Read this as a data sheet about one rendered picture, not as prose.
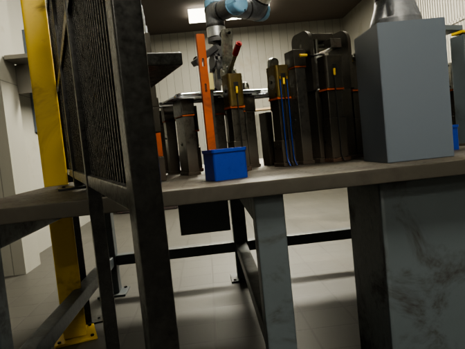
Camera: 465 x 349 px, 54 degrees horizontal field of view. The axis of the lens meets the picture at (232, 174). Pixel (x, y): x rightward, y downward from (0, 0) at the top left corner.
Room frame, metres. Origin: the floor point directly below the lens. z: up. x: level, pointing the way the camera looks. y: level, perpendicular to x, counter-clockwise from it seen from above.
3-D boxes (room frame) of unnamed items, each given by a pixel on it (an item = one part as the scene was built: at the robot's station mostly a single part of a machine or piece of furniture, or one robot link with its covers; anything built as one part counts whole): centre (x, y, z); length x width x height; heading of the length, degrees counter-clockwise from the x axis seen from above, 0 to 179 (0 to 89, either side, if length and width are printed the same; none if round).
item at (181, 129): (1.77, 0.16, 0.84); 0.12 x 0.05 x 0.29; 22
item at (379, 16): (1.41, -0.54, 1.15); 0.15 x 0.15 x 0.10
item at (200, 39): (1.64, 0.07, 0.95); 0.03 x 0.01 x 0.50; 112
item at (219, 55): (1.84, 0.00, 1.16); 0.09 x 0.08 x 0.12; 112
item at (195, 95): (2.01, -0.42, 1.00); 1.38 x 0.22 x 0.02; 112
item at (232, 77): (1.66, -0.04, 0.87); 0.10 x 0.07 x 0.35; 22
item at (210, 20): (1.83, 0.00, 1.32); 0.09 x 0.08 x 0.11; 42
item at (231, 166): (1.35, 0.02, 0.74); 0.11 x 0.10 x 0.09; 112
